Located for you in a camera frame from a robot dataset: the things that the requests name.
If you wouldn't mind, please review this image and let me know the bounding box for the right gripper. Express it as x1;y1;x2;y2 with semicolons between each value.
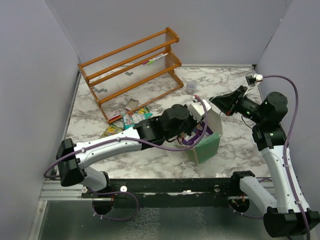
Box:
210;85;266;124

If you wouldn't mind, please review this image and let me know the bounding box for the white green paper bag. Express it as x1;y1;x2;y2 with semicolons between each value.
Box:
174;109;223;165

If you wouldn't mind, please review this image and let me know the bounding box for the yellow green snack packet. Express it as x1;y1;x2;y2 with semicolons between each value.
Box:
135;106;150;114

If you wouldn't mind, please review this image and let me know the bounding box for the teal snack packet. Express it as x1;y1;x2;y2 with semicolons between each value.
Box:
122;113;153;130

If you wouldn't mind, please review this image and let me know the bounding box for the yellow green Fox's candy bag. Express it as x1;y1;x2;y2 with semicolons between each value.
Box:
99;124;124;139

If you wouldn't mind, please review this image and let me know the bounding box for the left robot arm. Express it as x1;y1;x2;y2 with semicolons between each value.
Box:
56;101;211;198

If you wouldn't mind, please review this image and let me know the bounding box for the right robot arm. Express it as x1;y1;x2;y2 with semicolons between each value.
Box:
209;85;320;239

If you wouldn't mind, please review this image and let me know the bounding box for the small clear plastic cup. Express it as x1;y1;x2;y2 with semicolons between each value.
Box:
186;80;197;94

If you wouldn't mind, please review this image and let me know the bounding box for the open small cardboard box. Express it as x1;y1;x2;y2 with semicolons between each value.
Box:
125;98;139;111

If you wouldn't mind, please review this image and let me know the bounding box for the red white staple box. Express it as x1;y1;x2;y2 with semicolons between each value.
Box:
106;110;120;120

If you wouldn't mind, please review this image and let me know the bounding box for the purple capped marker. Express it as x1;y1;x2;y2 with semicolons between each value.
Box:
142;53;164;65

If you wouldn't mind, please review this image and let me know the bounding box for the orange wooden two-tier rack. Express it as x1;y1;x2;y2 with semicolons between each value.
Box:
78;27;184;124

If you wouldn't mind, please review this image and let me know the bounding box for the grey staple strip lower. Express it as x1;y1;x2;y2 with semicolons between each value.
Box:
93;88;108;94

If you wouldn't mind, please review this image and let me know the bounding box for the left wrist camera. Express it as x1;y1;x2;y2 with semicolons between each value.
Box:
187;101;205;122

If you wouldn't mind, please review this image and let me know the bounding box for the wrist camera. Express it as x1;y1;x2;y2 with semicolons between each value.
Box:
244;73;264;96
187;101;205;122

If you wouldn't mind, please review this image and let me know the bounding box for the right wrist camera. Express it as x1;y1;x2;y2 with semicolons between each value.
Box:
244;73;264;96

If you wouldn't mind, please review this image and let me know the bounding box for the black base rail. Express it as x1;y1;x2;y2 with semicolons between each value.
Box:
81;170;254;209

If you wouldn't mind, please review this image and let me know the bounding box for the aluminium frame rail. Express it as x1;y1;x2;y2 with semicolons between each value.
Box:
39;180;83;201

